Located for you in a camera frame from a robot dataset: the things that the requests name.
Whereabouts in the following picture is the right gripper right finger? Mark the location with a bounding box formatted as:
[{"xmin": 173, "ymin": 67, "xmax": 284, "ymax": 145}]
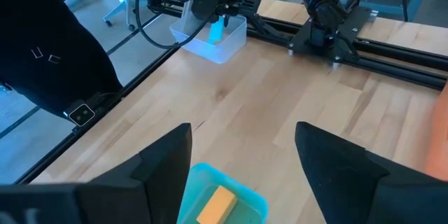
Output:
[{"xmin": 295, "ymin": 121, "xmax": 448, "ymax": 224}]

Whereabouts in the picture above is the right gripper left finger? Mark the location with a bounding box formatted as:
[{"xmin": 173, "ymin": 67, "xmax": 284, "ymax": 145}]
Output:
[{"xmin": 76, "ymin": 122, "xmax": 193, "ymax": 224}]

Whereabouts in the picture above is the teal wooden block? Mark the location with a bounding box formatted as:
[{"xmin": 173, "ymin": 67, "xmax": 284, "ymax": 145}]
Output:
[{"xmin": 209, "ymin": 16, "xmax": 225, "ymax": 43}]

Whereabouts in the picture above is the orange wooden block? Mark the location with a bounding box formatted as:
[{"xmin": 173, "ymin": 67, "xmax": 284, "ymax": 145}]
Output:
[{"xmin": 196, "ymin": 185, "xmax": 239, "ymax": 224}]

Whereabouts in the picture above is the clear plastic bin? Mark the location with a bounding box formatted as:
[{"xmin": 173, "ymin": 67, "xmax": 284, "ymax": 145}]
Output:
[{"xmin": 169, "ymin": 10, "xmax": 248, "ymax": 64}]

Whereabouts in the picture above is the white base office chair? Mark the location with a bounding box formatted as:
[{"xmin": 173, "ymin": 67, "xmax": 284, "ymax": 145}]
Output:
[{"xmin": 64, "ymin": 0, "xmax": 141, "ymax": 32}]

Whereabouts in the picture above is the teal plastic bin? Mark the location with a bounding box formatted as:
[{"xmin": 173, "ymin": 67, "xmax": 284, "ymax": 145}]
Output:
[{"xmin": 176, "ymin": 162, "xmax": 270, "ymax": 224}]

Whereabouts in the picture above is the large black cover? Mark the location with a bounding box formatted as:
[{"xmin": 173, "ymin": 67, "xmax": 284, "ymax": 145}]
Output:
[{"xmin": 0, "ymin": 0, "xmax": 123, "ymax": 120}]

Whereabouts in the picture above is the small table-level camera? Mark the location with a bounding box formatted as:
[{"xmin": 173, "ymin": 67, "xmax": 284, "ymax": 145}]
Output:
[{"xmin": 62, "ymin": 99, "xmax": 96, "ymax": 127}]

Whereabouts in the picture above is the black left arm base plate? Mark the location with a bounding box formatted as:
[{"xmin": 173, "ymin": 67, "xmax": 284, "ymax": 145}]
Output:
[{"xmin": 288, "ymin": 5, "xmax": 374, "ymax": 64}]

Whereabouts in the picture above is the black aluminium table frame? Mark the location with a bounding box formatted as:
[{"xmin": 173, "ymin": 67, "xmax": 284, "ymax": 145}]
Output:
[{"xmin": 15, "ymin": 0, "xmax": 448, "ymax": 185}]

